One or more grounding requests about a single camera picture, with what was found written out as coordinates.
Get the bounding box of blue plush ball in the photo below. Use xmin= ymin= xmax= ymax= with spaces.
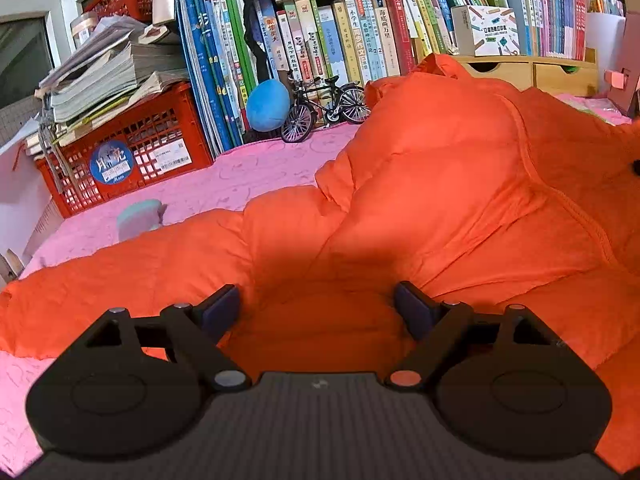
xmin=246 ymin=79 xmax=291 ymax=132

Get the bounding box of row of books right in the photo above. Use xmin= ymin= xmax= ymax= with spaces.
xmin=389 ymin=0 xmax=626 ymax=61

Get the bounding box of teal pink small object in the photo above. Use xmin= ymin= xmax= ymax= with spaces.
xmin=116 ymin=200 xmax=166 ymax=242

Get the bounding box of pink bunny blanket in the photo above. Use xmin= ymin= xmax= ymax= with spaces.
xmin=0 ymin=93 xmax=634 ymax=479

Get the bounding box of stack of papers and magazines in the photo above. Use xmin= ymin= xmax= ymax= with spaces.
xmin=25 ymin=16 xmax=188 ymax=157

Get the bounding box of red plastic crate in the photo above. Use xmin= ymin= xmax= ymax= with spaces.
xmin=35 ymin=82 xmax=214 ymax=218

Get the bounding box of label printer box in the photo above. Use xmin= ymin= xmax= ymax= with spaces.
xmin=451 ymin=6 xmax=521 ymax=58

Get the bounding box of pink cardboard stand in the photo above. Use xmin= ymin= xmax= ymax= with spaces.
xmin=605 ymin=11 xmax=640 ymax=118

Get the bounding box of miniature black bicycle model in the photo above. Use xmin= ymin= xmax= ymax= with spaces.
xmin=280 ymin=72 xmax=370 ymax=143

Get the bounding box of row of books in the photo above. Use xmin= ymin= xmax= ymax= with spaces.
xmin=389 ymin=0 xmax=626 ymax=61
xmin=175 ymin=0 xmax=431 ymax=156

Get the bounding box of wooden drawer organizer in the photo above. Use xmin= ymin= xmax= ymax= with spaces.
xmin=454 ymin=49 xmax=599 ymax=98

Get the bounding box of row of books left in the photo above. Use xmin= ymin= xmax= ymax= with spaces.
xmin=175 ymin=0 xmax=431 ymax=156

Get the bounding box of orange puffer jacket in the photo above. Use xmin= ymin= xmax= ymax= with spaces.
xmin=0 ymin=52 xmax=640 ymax=475

